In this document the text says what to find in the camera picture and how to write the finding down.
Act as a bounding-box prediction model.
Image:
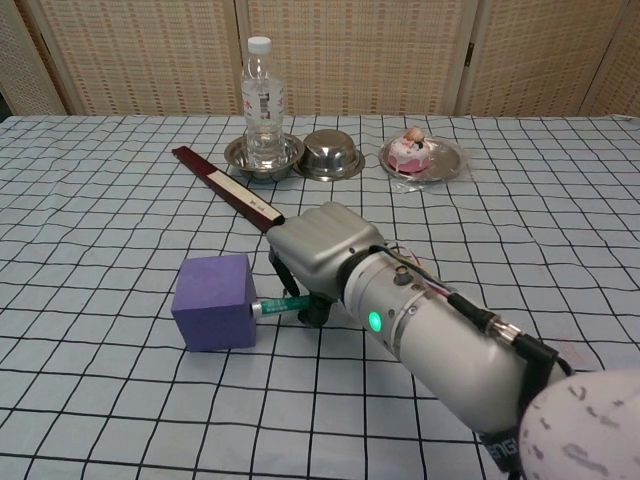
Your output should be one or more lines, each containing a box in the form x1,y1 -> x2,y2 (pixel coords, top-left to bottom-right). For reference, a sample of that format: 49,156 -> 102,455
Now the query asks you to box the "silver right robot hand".
265,201 -> 382,329

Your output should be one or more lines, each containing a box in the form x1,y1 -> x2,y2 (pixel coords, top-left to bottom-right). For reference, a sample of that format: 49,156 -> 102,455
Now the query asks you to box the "white marker green label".
249,295 -> 314,318

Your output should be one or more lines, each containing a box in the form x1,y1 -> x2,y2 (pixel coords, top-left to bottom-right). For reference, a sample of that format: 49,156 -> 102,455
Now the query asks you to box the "purple foam cube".
170,253 -> 258,354

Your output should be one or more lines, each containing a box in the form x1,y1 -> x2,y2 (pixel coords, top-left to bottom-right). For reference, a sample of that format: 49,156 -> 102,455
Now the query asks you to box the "white checkered tablecloth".
0,113 -> 640,480

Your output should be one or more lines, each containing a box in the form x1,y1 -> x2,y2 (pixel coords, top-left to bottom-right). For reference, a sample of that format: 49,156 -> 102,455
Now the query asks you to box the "overturned steel bowl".
292,129 -> 367,182

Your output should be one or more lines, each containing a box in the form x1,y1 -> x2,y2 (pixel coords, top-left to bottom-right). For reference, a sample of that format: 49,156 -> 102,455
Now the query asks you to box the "pink frosted donut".
387,126 -> 432,175

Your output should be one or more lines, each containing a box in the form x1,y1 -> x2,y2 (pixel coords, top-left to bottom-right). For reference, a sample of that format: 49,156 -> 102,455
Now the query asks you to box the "dark red folded fan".
171,145 -> 287,236

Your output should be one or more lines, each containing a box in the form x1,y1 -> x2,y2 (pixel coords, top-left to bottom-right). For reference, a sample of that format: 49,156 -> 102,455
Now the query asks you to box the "upright steel bowl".
223,134 -> 305,186

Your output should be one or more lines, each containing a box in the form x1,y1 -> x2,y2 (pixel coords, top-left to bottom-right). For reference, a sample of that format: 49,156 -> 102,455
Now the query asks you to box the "round steel plate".
378,134 -> 466,182

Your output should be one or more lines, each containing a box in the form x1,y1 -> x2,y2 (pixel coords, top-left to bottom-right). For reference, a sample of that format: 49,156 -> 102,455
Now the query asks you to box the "clear plastic water bottle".
240,36 -> 287,169

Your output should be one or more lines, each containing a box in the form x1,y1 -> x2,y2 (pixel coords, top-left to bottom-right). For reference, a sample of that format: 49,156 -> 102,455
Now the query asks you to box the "woven bamboo folding screen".
0,0 -> 640,119

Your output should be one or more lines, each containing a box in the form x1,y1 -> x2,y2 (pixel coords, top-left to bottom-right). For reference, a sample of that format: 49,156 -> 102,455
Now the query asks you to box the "black arm cable with connector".
369,242 -> 576,381

